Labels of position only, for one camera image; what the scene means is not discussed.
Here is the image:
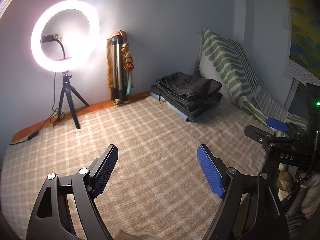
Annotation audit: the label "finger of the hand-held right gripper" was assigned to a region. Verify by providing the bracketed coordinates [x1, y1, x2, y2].
[244, 125, 300, 145]
[266, 117, 308, 137]

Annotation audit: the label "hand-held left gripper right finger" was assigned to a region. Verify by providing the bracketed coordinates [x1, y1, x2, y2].
[197, 144, 290, 240]

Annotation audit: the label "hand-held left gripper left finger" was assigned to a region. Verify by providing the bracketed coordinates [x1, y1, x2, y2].
[26, 144, 119, 240]

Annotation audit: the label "dark folded pants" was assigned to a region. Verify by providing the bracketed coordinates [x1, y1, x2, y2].
[150, 85, 223, 122]

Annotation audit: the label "beige plaid blanket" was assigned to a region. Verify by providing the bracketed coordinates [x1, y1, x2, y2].
[0, 96, 273, 240]

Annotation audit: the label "folded blue jeans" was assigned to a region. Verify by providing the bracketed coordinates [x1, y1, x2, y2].
[149, 91, 213, 122]

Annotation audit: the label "brown wooden ledge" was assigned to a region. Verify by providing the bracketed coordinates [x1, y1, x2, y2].
[10, 91, 153, 144]

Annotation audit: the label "green striped white pillow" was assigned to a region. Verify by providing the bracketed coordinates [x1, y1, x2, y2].
[199, 28, 308, 130]

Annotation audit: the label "small black tripod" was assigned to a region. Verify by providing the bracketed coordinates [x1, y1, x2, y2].
[54, 70, 90, 130]

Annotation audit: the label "folded silver tripod with scarf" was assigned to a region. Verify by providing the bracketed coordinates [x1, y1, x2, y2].
[107, 30, 135, 105]

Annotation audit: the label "black gooseneck phone holder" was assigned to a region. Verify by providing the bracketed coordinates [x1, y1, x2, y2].
[42, 34, 67, 58]

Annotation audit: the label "black ring light cable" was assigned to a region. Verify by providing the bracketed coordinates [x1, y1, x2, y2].
[9, 72, 63, 145]

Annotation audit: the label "yellow blue wall poster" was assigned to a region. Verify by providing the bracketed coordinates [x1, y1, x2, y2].
[282, 0, 320, 85]

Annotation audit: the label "white ring light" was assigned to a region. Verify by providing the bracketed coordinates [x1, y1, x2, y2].
[30, 0, 100, 73]

